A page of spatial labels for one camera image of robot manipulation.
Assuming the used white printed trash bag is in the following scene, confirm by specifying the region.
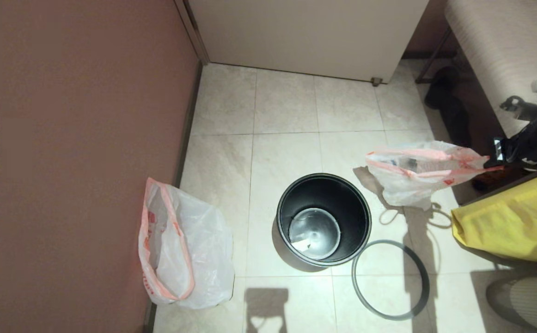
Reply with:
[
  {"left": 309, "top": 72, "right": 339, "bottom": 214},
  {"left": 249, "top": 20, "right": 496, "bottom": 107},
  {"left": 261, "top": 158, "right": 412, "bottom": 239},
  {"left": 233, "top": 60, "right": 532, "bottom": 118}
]
[{"left": 366, "top": 140, "right": 502, "bottom": 210}]

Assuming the grey bin rim ring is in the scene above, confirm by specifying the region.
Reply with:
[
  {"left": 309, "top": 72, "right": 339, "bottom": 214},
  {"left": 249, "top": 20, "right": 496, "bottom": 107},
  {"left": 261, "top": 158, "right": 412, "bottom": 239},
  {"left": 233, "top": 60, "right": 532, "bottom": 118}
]
[{"left": 352, "top": 239, "right": 431, "bottom": 321}]

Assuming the yellow fabric bag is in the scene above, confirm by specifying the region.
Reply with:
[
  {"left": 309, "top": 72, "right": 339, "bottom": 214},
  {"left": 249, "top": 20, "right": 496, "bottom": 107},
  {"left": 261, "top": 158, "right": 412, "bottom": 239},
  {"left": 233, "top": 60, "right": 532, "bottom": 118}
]
[{"left": 451, "top": 169, "right": 537, "bottom": 263}]

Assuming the black round trash bin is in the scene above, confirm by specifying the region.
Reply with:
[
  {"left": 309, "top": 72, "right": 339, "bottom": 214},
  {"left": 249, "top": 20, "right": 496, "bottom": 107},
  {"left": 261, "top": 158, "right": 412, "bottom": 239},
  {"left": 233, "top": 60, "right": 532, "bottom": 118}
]
[{"left": 276, "top": 173, "right": 372, "bottom": 268}]

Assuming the white plastic bag orange trim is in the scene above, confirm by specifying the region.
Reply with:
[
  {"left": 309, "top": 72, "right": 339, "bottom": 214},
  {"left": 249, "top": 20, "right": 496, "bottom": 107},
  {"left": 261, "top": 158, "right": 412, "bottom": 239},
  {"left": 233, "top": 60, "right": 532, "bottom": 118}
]
[{"left": 138, "top": 178, "right": 236, "bottom": 309}]

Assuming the orange brown shoe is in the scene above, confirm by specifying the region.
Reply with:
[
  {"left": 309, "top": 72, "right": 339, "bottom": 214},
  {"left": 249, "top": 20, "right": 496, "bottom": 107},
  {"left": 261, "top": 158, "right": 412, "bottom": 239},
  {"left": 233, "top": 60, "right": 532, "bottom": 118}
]
[{"left": 471, "top": 167, "right": 528, "bottom": 193}]

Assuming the black slipper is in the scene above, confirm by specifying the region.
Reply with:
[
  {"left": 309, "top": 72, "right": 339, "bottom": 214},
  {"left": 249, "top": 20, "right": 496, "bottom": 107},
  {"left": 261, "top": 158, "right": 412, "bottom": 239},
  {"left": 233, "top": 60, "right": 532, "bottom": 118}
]
[
  {"left": 425, "top": 67, "right": 458, "bottom": 111},
  {"left": 439, "top": 99, "right": 472, "bottom": 148}
]

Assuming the wood grain bench top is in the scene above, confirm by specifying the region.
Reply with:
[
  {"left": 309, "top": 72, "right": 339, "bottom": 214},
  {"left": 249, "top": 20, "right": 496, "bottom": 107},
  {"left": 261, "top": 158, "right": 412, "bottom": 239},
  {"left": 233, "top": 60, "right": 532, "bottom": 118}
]
[{"left": 445, "top": 0, "right": 537, "bottom": 167}]

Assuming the dark metal bench leg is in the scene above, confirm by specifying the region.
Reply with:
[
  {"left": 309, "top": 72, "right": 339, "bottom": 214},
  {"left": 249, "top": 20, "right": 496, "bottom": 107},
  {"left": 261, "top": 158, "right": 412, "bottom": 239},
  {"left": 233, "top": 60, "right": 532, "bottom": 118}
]
[{"left": 414, "top": 29, "right": 452, "bottom": 85}]

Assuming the grey ribbed cylinder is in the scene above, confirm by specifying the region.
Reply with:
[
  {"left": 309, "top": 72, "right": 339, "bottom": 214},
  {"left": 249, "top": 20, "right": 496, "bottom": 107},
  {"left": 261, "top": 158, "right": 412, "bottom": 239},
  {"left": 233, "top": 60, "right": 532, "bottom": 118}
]
[{"left": 485, "top": 276, "right": 537, "bottom": 333}]

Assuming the white door panel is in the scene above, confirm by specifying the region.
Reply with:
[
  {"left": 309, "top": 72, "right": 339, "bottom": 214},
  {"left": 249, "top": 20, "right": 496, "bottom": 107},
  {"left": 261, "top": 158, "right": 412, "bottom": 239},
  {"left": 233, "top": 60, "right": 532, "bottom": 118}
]
[{"left": 188, "top": 0, "right": 430, "bottom": 85}]

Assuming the grey door frame strip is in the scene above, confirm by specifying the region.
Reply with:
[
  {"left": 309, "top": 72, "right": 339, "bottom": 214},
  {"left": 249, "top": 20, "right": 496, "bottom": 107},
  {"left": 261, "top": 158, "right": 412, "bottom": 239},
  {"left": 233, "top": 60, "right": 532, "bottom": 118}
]
[{"left": 174, "top": 0, "right": 210, "bottom": 65}]

